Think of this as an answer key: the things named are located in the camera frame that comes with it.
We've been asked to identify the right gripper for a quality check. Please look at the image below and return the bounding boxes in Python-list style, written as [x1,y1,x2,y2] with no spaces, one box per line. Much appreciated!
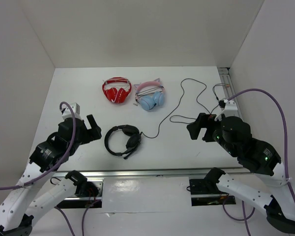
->
[185,111,236,155]

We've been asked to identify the black headset cable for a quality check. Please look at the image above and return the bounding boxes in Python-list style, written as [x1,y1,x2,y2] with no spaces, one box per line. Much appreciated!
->
[140,78,233,139]

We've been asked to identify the black headset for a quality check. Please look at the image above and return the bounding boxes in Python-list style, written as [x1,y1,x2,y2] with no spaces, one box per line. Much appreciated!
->
[104,124,142,160]

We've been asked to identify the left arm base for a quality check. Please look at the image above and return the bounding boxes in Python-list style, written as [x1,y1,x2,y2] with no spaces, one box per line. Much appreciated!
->
[50,170,103,209]

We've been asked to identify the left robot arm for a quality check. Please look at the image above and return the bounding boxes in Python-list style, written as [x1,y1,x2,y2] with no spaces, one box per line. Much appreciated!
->
[0,115,101,236]

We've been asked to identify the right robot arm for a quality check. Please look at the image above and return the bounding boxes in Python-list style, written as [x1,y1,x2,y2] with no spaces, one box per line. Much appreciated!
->
[187,113,295,235]

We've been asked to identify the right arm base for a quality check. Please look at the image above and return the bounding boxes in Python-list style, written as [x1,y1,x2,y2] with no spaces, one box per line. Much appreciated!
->
[186,168,236,207]

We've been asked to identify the red headphones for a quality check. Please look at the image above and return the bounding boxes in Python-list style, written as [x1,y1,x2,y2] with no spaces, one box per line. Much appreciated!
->
[102,77,132,104]

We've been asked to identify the blue pink cat headphones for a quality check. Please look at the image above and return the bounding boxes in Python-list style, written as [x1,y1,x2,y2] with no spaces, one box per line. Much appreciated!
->
[134,78,165,111]

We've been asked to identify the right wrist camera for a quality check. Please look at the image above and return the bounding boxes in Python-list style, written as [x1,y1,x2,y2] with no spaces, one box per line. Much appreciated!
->
[215,99,238,121]

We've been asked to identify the aluminium right rail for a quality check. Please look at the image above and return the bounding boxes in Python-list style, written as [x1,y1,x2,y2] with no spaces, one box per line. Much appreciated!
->
[216,67,243,119]

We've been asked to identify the aluminium rail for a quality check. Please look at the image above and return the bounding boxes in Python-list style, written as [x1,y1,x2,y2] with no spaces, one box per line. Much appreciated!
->
[34,168,244,178]
[216,67,243,119]

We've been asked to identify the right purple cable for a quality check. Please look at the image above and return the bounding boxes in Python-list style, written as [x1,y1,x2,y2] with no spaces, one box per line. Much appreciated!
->
[222,88,295,236]

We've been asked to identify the aluminium front rail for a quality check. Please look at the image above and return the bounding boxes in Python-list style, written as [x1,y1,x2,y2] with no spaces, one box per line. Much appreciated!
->
[34,168,244,178]

